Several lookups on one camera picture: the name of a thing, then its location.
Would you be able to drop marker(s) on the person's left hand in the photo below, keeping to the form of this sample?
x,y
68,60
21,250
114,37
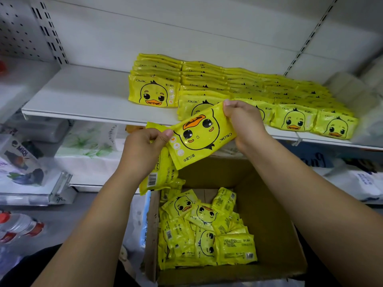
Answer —
x,y
140,158

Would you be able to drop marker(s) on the person's right hand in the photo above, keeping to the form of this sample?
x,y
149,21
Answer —
x,y
248,125

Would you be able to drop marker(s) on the white metal shelf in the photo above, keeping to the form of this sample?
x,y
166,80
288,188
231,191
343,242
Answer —
x,y
78,86

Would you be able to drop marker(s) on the brown cardboard box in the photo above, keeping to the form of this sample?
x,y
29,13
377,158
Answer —
x,y
269,224

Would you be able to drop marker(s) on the person's right forearm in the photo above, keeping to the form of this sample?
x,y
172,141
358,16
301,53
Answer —
x,y
317,218

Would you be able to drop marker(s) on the person's left forearm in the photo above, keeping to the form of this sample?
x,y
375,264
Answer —
x,y
90,242

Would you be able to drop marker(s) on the white blue plastic bag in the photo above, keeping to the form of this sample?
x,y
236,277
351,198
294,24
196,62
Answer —
x,y
136,236

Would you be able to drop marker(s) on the white pegboard shelf unit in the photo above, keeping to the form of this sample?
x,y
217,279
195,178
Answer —
x,y
30,74

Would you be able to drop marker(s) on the person's black trousers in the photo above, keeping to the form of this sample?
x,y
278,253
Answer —
x,y
24,272

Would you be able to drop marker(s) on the green white tissue pack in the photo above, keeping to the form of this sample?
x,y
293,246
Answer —
x,y
90,146

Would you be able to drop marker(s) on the MIQI boxes with fruit print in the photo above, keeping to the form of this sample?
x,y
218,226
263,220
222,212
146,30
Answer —
x,y
24,161

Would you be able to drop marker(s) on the blue white roll pack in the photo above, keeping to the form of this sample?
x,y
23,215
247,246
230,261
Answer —
x,y
359,182

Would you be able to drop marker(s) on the pack of red-capped bottles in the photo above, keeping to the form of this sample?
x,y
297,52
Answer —
x,y
18,227

